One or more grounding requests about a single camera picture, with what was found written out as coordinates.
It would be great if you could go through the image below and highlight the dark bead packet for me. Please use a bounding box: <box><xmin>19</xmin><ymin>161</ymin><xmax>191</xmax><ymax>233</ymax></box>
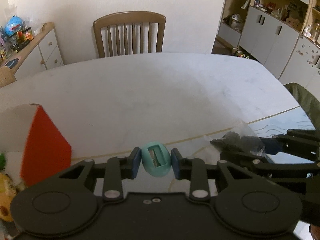
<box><xmin>210</xmin><ymin>119</ymin><xmax>266</xmax><ymax>157</ymax></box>

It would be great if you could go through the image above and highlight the brown wooden chair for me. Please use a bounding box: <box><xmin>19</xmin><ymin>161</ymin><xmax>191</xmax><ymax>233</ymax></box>
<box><xmin>93</xmin><ymin>11</ymin><xmax>167</xmax><ymax>58</ymax></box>

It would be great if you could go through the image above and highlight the teal pencil sharpener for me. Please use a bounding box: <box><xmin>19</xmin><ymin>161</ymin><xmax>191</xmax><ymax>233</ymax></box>
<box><xmin>141</xmin><ymin>141</ymin><xmax>171</xmax><ymax>177</ymax></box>

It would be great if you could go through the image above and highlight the red cardboard box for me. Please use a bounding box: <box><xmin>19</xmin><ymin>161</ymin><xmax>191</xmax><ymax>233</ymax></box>
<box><xmin>1</xmin><ymin>104</ymin><xmax>72</xmax><ymax>186</ymax></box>

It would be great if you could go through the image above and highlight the white wall cabinet unit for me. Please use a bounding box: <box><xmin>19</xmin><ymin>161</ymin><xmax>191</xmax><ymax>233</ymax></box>
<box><xmin>217</xmin><ymin>0</ymin><xmax>319</xmax><ymax>87</ymax></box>

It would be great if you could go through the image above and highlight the white low sideboard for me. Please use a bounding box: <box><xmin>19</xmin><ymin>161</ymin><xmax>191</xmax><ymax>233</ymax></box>
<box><xmin>1</xmin><ymin>22</ymin><xmax>64</xmax><ymax>87</ymax></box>

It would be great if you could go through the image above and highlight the beige pig figurine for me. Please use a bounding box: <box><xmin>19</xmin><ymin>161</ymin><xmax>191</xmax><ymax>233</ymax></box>
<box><xmin>0</xmin><ymin>173</ymin><xmax>17</xmax><ymax>222</ymax></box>

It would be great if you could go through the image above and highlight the green cushioned chair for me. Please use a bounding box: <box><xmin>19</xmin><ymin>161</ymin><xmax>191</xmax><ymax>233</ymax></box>
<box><xmin>284</xmin><ymin>82</ymin><xmax>320</xmax><ymax>129</ymax></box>

